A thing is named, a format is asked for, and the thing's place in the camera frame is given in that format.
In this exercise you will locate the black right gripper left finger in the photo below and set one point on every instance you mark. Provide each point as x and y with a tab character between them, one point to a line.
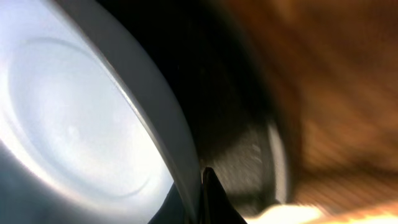
172	210

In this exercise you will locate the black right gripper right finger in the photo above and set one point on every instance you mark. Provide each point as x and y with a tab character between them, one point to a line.
216	208

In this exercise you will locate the mint green bowl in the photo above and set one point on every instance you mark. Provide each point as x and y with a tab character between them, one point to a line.
91	132

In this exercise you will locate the round black serving tray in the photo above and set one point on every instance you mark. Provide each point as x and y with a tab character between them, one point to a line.
231	113

